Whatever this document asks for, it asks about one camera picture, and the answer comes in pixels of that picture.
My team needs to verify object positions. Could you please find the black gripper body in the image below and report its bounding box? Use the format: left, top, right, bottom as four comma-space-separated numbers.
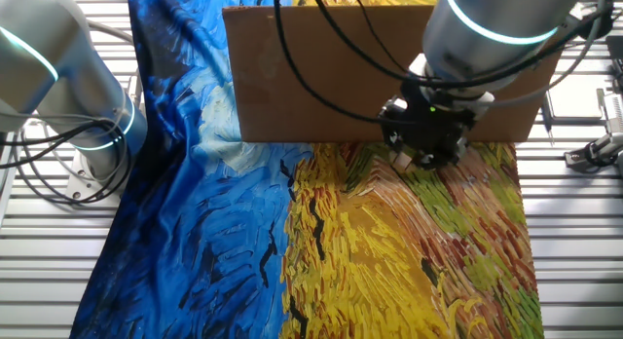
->
379, 80, 477, 170

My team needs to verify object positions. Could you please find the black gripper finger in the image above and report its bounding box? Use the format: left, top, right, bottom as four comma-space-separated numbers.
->
385, 129, 408, 159
412, 151, 439, 171

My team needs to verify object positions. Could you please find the small wooden cube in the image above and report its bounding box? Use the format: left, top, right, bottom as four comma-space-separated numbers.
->
392, 151, 416, 170

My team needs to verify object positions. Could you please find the brown cardboard box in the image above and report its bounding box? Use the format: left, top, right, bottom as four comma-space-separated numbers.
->
222, 2, 566, 144

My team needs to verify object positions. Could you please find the dark pen tool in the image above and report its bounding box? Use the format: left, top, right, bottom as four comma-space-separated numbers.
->
539, 95, 556, 148

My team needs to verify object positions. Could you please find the grey flat tray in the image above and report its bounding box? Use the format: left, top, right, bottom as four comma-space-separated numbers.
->
544, 73, 607, 125

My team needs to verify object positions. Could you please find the grey clamp device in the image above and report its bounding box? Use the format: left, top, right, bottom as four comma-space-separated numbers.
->
564, 132, 623, 177

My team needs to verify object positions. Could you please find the black box device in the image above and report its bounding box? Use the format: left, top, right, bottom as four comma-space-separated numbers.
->
605, 35, 623, 92

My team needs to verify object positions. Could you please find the painting print cloth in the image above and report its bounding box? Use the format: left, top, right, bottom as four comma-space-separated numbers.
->
69, 0, 545, 339

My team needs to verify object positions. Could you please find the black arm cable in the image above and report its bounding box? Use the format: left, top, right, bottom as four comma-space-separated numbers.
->
272, 0, 393, 126
309, 0, 614, 90

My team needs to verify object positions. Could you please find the silver slotted bracket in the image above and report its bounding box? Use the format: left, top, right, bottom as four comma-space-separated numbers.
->
596, 88, 623, 135

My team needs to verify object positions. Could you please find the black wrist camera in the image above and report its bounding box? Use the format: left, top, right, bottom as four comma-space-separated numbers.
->
564, 0, 615, 41

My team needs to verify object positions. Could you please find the black base cable loop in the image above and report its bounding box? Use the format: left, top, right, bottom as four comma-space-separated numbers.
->
0, 119, 135, 207

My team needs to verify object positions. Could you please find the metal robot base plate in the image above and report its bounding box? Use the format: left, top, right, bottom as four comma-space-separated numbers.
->
65, 153, 126, 208

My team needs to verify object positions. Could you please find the grey base cable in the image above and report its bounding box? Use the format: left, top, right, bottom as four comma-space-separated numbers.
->
0, 104, 128, 184

